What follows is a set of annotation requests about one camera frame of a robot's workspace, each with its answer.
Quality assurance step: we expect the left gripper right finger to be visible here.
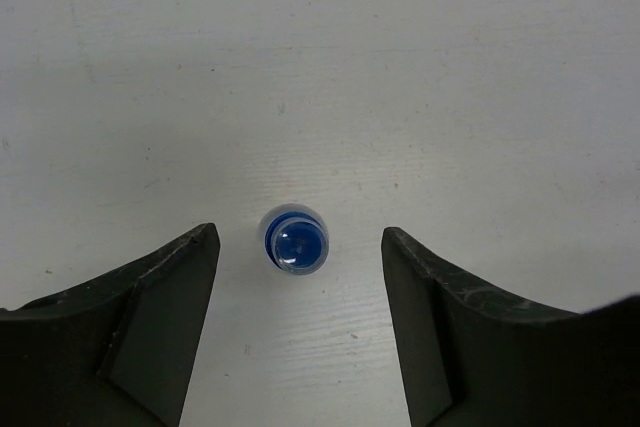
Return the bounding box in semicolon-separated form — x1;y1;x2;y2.
381;227;639;426

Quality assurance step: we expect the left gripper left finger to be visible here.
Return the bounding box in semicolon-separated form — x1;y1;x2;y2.
1;223;220;426

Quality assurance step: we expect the blue spray bottle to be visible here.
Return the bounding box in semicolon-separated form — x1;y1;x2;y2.
258;203;329;275

